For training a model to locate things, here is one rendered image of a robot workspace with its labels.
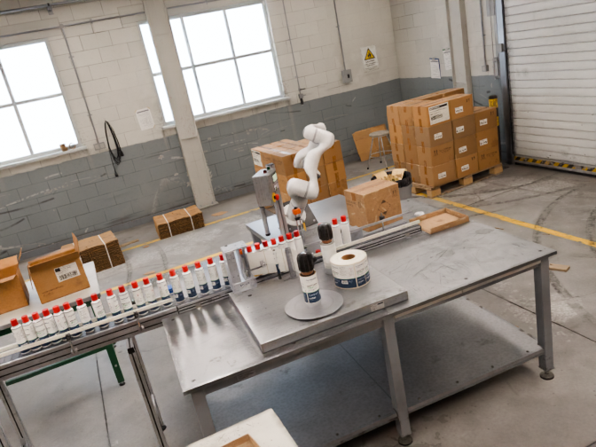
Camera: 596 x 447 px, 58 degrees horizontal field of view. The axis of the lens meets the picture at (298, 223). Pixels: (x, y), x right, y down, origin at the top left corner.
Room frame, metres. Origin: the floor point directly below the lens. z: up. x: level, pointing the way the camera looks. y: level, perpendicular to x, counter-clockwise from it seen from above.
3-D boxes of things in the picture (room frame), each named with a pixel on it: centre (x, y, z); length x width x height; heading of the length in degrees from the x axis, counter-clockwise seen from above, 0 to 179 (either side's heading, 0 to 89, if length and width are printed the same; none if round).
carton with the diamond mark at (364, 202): (3.64, -0.55, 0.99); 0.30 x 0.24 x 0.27; 115
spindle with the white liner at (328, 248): (2.89, -0.14, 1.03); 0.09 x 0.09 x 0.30
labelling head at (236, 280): (2.92, 0.39, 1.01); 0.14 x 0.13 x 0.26; 107
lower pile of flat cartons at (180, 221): (7.35, 1.65, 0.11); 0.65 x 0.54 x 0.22; 107
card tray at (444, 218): (3.42, -0.94, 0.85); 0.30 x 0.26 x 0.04; 107
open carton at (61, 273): (3.76, 1.80, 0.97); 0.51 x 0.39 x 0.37; 26
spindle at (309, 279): (2.51, 0.00, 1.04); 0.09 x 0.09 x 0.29
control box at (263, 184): (3.18, 0.14, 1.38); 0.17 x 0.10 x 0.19; 162
